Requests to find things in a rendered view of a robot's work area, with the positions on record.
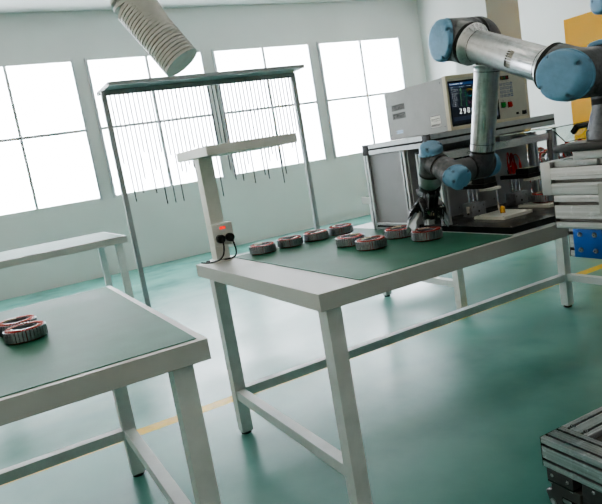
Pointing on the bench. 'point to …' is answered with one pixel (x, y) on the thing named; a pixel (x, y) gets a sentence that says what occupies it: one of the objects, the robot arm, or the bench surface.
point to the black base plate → (499, 222)
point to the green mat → (386, 260)
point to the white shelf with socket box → (218, 234)
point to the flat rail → (502, 144)
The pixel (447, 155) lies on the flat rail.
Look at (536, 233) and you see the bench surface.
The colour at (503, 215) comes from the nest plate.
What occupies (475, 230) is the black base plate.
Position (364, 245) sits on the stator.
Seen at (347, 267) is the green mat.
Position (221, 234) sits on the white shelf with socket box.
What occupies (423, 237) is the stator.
